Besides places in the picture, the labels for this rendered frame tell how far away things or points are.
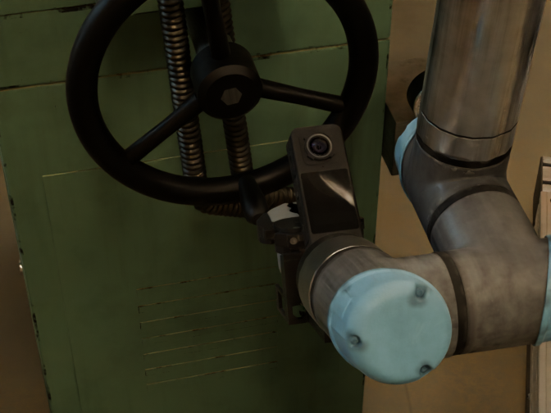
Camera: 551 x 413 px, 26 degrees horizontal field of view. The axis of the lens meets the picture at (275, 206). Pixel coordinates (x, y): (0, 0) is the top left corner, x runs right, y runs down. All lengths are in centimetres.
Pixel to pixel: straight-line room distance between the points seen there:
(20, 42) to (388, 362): 60
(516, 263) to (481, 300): 4
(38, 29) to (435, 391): 94
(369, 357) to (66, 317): 76
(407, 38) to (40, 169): 143
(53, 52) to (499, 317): 61
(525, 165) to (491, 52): 148
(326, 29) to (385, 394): 75
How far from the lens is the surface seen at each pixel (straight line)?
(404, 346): 80
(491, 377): 193
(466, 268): 84
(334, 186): 98
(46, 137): 133
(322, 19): 130
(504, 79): 87
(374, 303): 79
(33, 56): 127
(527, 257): 86
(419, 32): 267
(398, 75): 144
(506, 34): 84
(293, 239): 99
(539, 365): 165
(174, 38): 113
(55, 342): 154
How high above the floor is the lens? 144
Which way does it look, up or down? 41 degrees down
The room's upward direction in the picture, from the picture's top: straight up
